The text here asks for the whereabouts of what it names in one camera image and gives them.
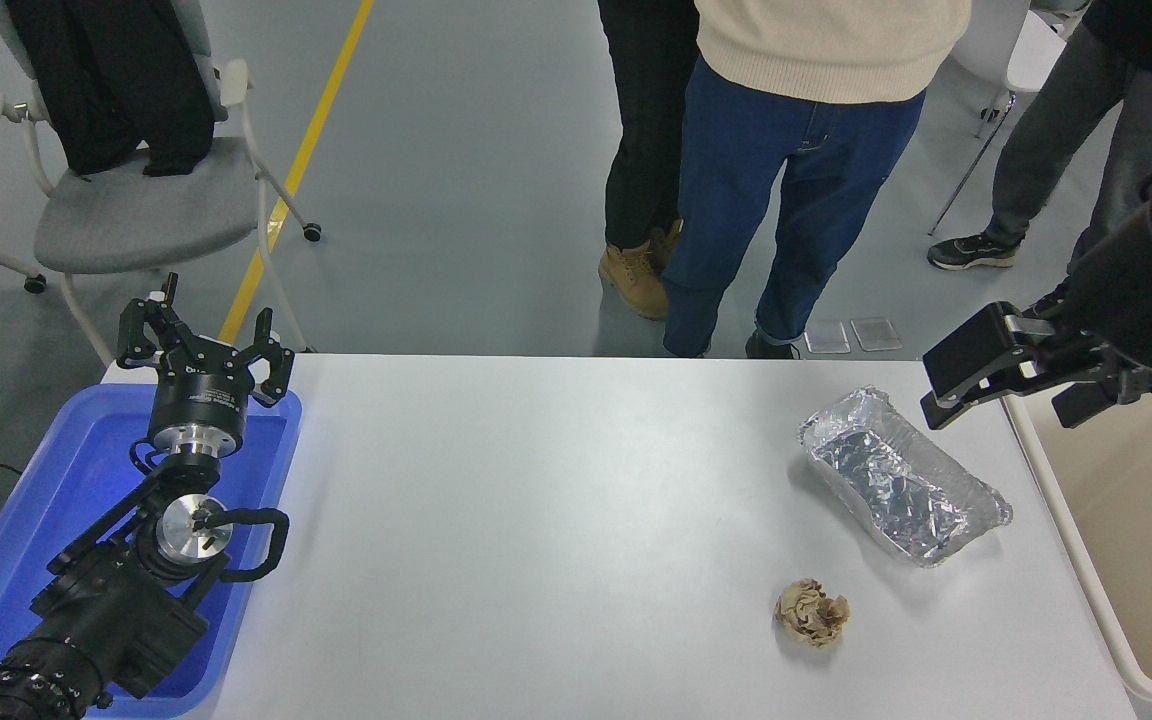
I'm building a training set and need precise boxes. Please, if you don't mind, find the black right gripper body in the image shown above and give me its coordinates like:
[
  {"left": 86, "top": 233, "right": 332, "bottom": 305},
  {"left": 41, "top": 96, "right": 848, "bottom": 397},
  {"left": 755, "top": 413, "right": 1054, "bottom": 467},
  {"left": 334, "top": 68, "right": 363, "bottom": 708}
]
[{"left": 1071, "top": 200, "right": 1152, "bottom": 379}]

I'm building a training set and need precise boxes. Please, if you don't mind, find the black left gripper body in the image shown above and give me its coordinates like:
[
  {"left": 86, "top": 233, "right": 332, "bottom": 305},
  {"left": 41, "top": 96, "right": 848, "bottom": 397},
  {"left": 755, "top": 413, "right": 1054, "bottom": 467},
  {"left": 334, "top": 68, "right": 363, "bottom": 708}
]
[{"left": 147, "top": 339, "right": 260, "bottom": 435}]

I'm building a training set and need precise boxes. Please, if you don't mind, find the silver foil tray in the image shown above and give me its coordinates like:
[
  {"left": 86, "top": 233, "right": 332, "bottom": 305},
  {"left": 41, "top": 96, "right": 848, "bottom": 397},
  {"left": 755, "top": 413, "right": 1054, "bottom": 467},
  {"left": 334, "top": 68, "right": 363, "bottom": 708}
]
[{"left": 799, "top": 386, "right": 1014, "bottom": 568}]

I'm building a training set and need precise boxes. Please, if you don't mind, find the grey office chair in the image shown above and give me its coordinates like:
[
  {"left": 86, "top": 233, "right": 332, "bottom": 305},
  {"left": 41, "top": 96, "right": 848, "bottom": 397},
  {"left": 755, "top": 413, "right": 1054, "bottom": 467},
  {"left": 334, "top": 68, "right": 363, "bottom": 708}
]
[{"left": 0, "top": 0, "right": 323, "bottom": 366}]

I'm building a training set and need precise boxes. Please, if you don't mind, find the large pale bin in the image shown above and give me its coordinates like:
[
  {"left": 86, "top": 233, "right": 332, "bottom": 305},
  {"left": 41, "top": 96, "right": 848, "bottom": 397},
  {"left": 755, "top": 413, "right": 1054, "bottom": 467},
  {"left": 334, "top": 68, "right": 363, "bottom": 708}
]
[{"left": 1001, "top": 375, "right": 1152, "bottom": 708}]

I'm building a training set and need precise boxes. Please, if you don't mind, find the blue plastic tray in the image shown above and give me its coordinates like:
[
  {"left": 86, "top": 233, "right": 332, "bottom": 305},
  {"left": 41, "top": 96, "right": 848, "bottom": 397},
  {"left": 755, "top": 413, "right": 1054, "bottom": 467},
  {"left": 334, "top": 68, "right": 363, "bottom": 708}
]
[{"left": 0, "top": 383, "right": 303, "bottom": 719}]

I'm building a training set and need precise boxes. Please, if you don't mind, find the person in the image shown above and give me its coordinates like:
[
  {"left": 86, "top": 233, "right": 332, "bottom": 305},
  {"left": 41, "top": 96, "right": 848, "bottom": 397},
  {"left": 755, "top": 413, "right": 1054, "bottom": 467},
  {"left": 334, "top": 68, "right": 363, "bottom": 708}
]
[
  {"left": 596, "top": 0, "right": 702, "bottom": 321},
  {"left": 661, "top": 0, "right": 973, "bottom": 359},
  {"left": 926, "top": 0, "right": 1152, "bottom": 321}
]

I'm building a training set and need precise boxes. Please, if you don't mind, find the black jacket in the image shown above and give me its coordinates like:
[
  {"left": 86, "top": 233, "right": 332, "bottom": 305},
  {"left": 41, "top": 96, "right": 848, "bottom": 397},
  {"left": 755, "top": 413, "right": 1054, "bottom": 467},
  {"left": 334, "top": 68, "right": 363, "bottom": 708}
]
[{"left": 4, "top": 0, "right": 216, "bottom": 178}]

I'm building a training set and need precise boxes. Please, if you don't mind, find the white plastic chair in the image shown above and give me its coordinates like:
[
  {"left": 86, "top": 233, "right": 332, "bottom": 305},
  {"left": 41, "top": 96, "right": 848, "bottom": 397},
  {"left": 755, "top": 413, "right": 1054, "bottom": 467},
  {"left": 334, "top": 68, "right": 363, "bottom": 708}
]
[{"left": 928, "top": 0, "right": 1069, "bottom": 237}]

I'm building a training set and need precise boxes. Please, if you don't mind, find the crumpled tan paper ball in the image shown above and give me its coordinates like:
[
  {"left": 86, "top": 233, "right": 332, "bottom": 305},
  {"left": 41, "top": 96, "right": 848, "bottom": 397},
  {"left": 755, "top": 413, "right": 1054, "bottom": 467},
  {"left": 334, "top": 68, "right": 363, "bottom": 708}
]
[{"left": 774, "top": 578, "right": 851, "bottom": 649}]

